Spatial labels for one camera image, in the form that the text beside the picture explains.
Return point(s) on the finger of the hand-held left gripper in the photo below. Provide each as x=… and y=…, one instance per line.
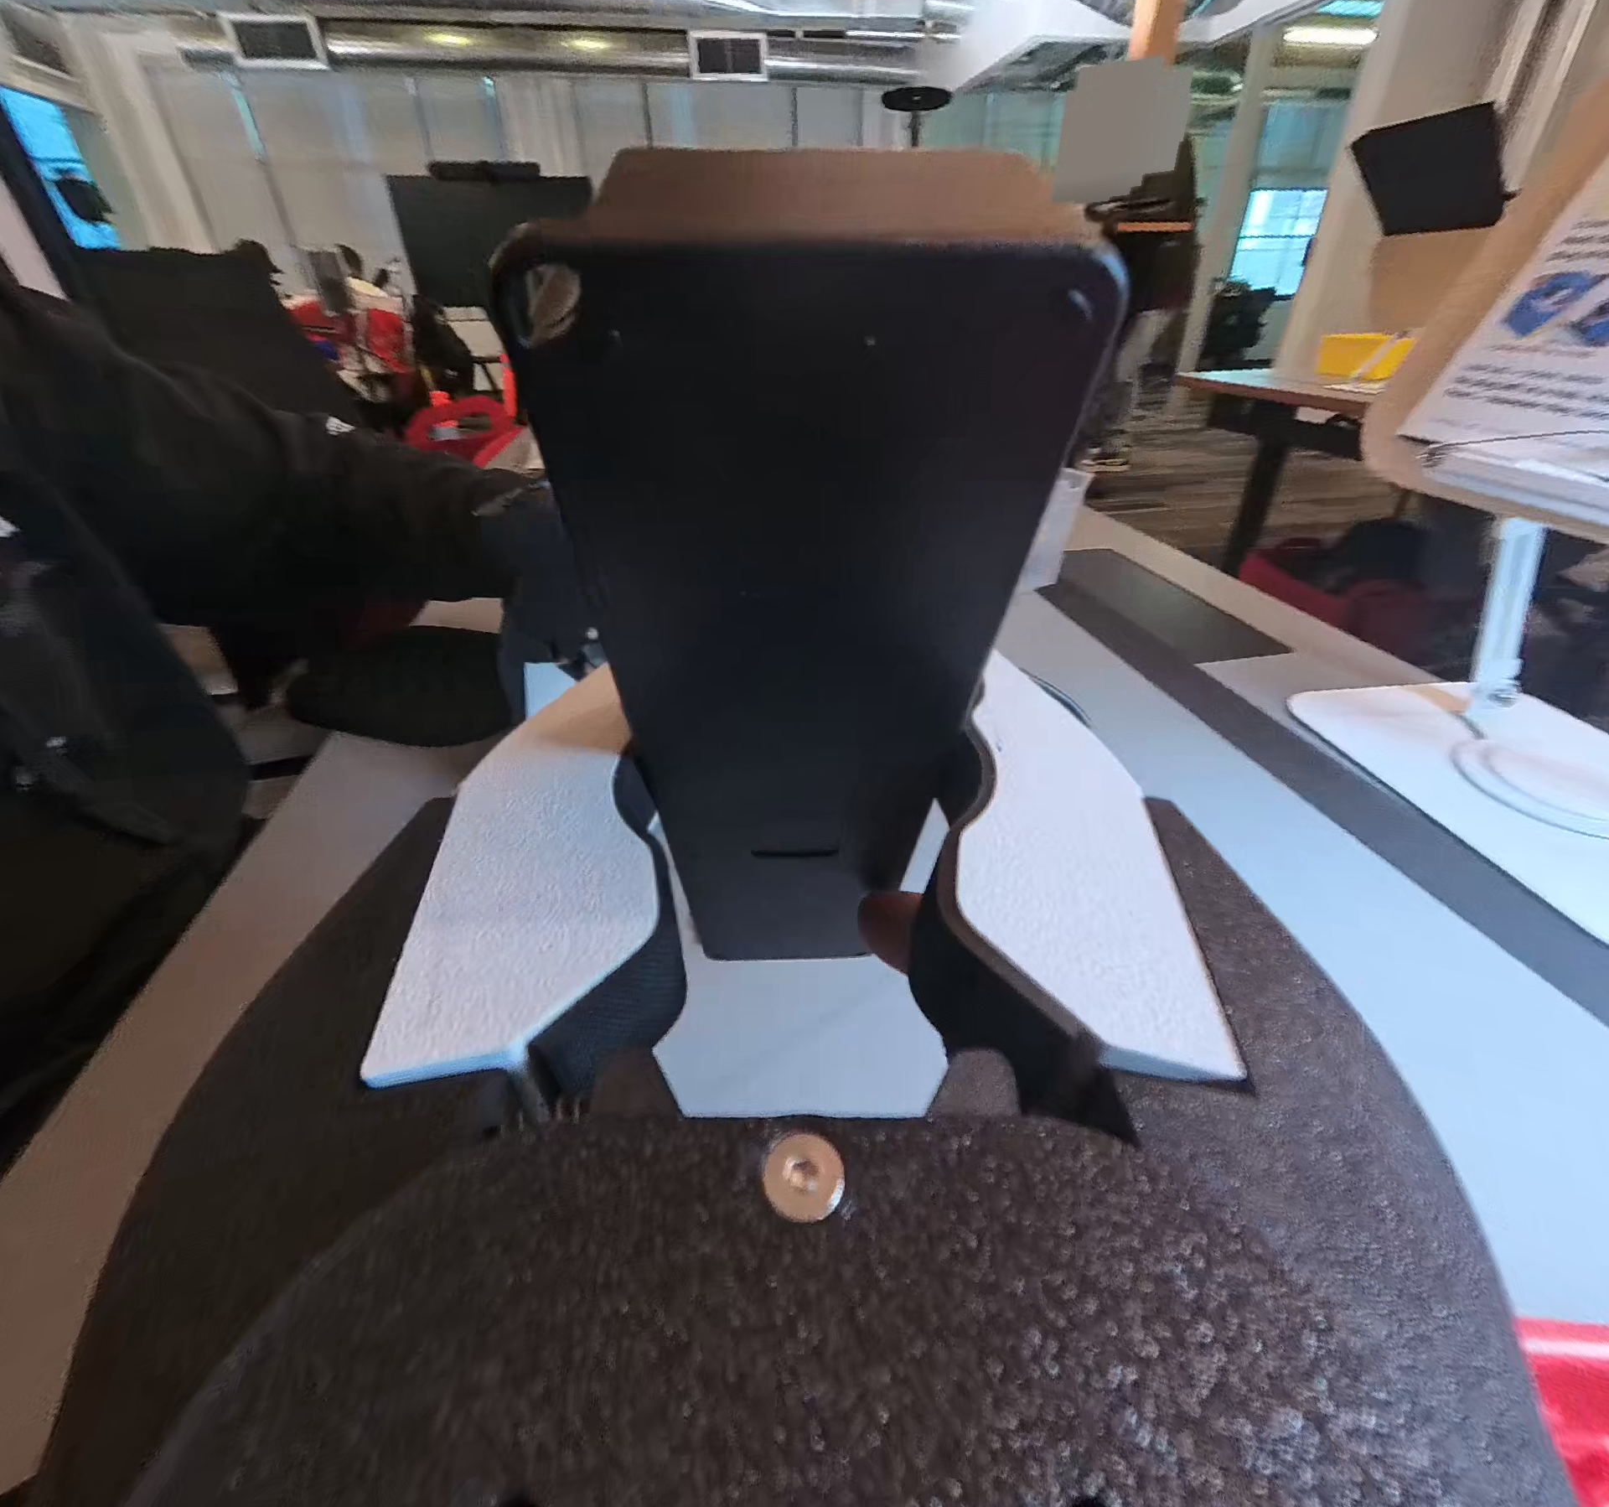
x=550, y=687

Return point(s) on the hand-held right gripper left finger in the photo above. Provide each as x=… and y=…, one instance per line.
x=528, y=903

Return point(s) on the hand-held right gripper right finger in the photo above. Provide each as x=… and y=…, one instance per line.
x=1081, y=903

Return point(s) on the black usb hub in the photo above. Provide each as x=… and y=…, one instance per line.
x=804, y=527

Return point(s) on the clear plastic bin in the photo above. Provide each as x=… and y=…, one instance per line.
x=1059, y=527

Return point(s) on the person's right hand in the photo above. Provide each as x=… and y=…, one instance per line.
x=886, y=930

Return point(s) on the red basket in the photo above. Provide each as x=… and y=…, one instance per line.
x=458, y=426

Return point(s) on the white document stand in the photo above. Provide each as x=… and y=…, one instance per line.
x=1383, y=741

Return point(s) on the large black display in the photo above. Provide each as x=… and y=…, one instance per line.
x=465, y=238

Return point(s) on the red bag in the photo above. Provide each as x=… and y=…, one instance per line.
x=1332, y=590

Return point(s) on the wooden table black legs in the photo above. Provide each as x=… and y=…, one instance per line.
x=1269, y=391

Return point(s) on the ceiling air vent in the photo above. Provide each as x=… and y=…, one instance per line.
x=728, y=55
x=273, y=41

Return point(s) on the yellow sheet holder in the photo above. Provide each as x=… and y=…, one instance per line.
x=1356, y=358

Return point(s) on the red open plastic bin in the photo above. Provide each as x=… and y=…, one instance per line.
x=1571, y=1407

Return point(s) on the printed instruction sheet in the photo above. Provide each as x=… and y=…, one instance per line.
x=1534, y=351

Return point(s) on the black wall panel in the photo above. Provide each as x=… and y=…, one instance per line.
x=1433, y=168

